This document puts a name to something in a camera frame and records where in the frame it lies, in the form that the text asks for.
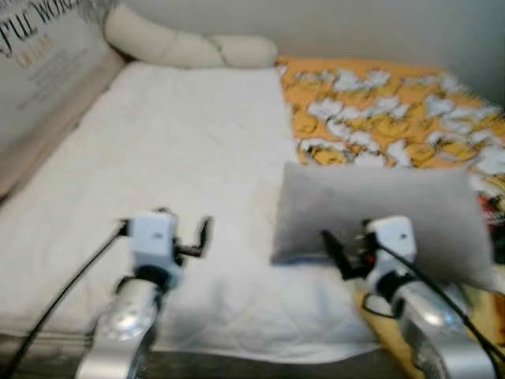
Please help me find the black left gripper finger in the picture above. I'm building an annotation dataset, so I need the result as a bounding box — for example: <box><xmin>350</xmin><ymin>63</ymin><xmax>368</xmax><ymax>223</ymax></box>
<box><xmin>193</xmin><ymin>216</ymin><xmax>215</xmax><ymax>256</ymax></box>

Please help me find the grey plush pillow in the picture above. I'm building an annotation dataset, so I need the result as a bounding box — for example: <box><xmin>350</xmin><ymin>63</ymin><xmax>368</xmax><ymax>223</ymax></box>
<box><xmin>271</xmin><ymin>162</ymin><xmax>495</xmax><ymax>294</ymax></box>

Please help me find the dark cover book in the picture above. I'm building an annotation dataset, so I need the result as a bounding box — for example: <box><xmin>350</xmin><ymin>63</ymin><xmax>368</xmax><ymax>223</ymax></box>
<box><xmin>473</xmin><ymin>189</ymin><xmax>505</xmax><ymax>266</ymax></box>

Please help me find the white quilted mattress pad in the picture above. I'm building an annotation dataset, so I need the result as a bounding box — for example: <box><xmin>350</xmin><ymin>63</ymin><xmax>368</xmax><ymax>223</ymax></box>
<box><xmin>0</xmin><ymin>62</ymin><xmax>381</xmax><ymax>366</ymax></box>

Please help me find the yellow cartoon print blanket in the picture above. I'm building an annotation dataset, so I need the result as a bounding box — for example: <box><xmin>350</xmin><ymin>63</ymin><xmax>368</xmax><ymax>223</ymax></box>
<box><xmin>276</xmin><ymin>55</ymin><xmax>505</xmax><ymax>379</ymax></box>

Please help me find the grey quilted mattress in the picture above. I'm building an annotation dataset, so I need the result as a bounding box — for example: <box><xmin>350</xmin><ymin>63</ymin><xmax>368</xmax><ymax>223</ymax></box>
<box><xmin>0</xmin><ymin>333</ymin><xmax>411</xmax><ymax>379</ymax></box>

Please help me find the beige segmented bolster cushion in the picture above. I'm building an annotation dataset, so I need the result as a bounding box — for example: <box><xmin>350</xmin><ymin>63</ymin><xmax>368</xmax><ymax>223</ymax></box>
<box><xmin>104</xmin><ymin>4</ymin><xmax>279</xmax><ymax>70</ymax></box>

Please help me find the grey printed headboard fabric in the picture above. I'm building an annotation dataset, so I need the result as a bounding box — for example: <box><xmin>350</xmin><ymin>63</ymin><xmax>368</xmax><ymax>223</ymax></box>
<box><xmin>0</xmin><ymin>0</ymin><xmax>112</xmax><ymax>152</ymax></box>

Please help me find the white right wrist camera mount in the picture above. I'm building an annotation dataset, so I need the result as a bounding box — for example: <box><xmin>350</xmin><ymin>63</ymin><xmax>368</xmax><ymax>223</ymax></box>
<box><xmin>365</xmin><ymin>216</ymin><xmax>418</xmax><ymax>294</ymax></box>

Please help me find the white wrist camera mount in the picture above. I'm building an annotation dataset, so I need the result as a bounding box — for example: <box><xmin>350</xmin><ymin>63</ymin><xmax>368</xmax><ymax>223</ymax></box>
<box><xmin>365</xmin><ymin>216</ymin><xmax>418</xmax><ymax>294</ymax></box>
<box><xmin>126</xmin><ymin>212</ymin><xmax>179</xmax><ymax>274</ymax></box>

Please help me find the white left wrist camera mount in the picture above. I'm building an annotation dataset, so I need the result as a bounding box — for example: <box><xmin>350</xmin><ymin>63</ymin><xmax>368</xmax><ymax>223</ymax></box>
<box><xmin>126</xmin><ymin>212</ymin><xmax>179</xmax><ymax>274</ymax></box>

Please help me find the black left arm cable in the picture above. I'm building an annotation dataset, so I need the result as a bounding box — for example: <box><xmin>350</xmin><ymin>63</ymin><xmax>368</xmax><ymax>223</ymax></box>
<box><xmin>4</xmin><ymin>221</ymin><xmax>132</xmax><ymax>379</ymax></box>

